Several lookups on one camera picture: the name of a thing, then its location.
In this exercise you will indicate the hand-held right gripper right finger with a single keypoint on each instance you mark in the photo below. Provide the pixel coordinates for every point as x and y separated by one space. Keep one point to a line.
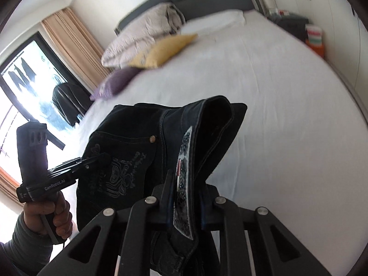
210 207

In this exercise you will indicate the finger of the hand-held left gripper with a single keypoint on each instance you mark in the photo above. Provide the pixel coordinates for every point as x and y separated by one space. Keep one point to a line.
89 164

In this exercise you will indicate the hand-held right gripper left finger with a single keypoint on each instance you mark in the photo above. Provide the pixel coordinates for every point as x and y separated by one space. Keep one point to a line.
162 204

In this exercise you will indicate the black denim pants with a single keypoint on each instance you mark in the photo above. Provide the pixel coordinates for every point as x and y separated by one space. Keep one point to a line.
129 138

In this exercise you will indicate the person's left forearm grey sleeve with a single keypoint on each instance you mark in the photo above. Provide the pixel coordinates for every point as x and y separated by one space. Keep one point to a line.
26 250

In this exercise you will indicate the person's left hand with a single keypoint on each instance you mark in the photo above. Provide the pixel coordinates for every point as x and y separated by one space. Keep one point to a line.
34 214

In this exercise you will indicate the dark jacket on chair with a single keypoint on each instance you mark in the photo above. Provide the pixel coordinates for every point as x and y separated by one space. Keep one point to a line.
69 100

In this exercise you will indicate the dark hanging clothes outside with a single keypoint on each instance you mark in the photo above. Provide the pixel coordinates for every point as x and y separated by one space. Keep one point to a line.
21 74

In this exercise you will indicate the purple patterned cushion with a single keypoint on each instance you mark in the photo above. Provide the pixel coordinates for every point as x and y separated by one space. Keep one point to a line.
118 80

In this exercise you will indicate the beige curtain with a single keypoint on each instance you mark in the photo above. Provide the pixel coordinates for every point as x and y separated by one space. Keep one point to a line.
74 43

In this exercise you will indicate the bed with white sheet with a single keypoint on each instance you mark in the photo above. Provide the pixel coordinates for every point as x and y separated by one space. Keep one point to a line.
273 92

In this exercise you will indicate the yellow patterned cushion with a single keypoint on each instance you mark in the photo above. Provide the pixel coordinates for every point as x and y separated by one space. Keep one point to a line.
164 50

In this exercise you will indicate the folded pale duvet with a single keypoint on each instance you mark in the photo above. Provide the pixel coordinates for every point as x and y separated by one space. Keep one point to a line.
138 34

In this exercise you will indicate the white pillow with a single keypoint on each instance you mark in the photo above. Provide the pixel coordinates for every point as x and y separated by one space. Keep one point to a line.
212 21

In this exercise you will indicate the striped waste bin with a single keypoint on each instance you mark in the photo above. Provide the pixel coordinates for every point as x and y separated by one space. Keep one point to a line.
314 40

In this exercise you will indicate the dark grey nightstand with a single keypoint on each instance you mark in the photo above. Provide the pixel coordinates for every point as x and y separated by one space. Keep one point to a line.
290 24

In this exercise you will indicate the white cylinder lamp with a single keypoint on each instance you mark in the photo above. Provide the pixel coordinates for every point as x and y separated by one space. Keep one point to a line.
271 4

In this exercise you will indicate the white wardrobe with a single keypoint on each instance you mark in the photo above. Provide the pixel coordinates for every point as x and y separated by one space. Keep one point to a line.
339 20

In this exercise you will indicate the window with dark frame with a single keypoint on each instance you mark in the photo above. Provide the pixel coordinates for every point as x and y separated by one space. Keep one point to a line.
43 103

